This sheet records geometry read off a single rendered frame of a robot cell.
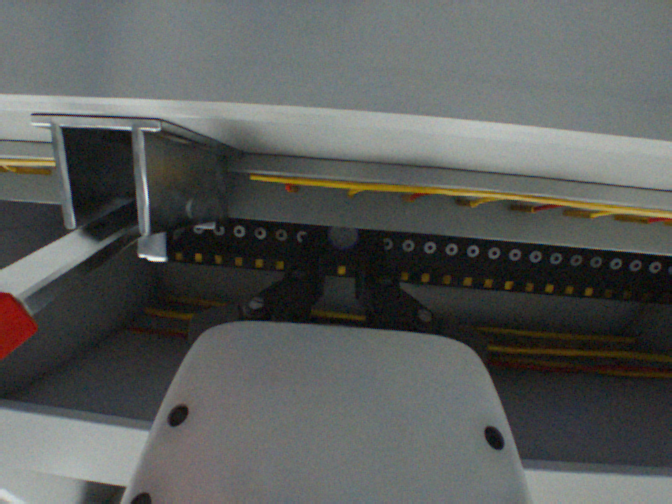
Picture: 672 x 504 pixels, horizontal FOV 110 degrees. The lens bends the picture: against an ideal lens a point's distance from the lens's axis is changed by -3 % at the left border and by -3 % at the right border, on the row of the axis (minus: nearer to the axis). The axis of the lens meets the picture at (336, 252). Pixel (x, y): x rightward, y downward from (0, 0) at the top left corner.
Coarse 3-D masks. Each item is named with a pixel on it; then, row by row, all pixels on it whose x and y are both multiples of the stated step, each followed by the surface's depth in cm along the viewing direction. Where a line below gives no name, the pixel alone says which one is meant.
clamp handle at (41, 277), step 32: (96, 224) 5; (128, 224) 5; (32, 256) 4; (64, 256) 4; (96, 256) 4; (160, 256) 6; (0, 288) 3; (32, 288) 4; (64, 288) 4; (0, 320) 3; (32, 320) 3; (0, 352) 3
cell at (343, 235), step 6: (330, 228) 14; (336, 228) 14; (342, 228) 14; (348, 228) 14; (354, 228) 14; (330, 234) 14; (336, 234) 14; (342, 234) 14; (348, 234) 14; (354, 234) 14; (330, 240) 14; (336, 240) 14; (342, 240) 14; (348, 240) 14; (354, 240) 14; (336, 246) 14; (342, 246) 14; (348, 246) 14
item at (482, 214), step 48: (0, 192) 10; (48, 192) 10; (240, 192) 10; (288, 192) 9; (336, 192) 9; (384, 192) 9; (432, 192) 8; (480, 192) 7; (528, 240) 10; (576, 240) 9; (624, 240) 9
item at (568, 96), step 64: (0, 0) 4; (64, 0) 3; (128, 0) 3; (192, 0) 3; (256, 0) 3; (320, 0) 3; (384, 0) 3; (448, 0) 3; (512, 0) 3; (576, 0) 3; (640, 0) 3; (0, 64) 4; (64, 64) 4; (128, 64) 4; (192, 64) 4; (256, 64) 4; (320, 64) 4; (384, 64) 4; (448, 64) 3; (512, 64) 3; (576, 64) 3; (640, 64) 3; (0, 128) 7; (192, 128) 5; (256, 128) 5; (320, 128) 5; (384, 128) 4; (448, 128) 4; (512, 128) 4; (576, 128) 4; (640, 128) 4
